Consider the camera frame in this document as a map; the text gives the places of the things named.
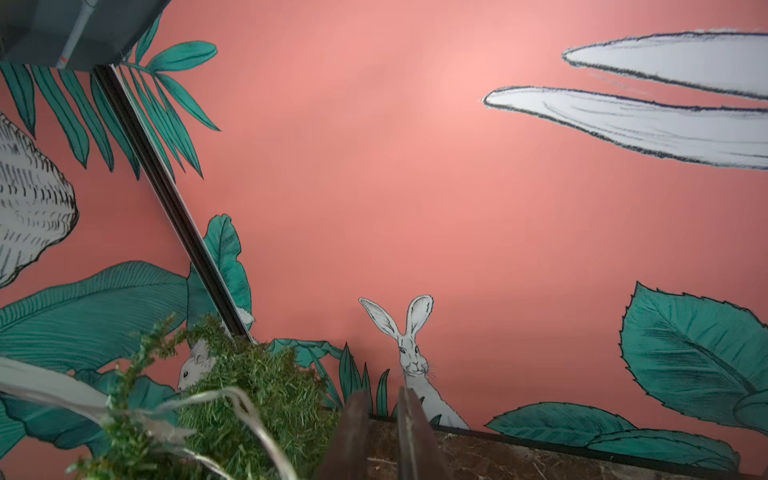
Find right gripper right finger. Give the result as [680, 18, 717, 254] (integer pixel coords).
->
[397, 387, 453, 480]

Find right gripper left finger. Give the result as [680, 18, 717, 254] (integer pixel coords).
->
[314, 390, 370, 480]

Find string light wire with bulbs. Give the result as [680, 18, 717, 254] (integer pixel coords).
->
[0, 356, 301, 480]

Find mini christmas tree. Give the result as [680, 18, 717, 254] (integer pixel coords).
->
[69, 315, 206, 479]
[178, 315, 338, 479]

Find black left frame post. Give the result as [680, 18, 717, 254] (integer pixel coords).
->
[93, 65, 248, 337]

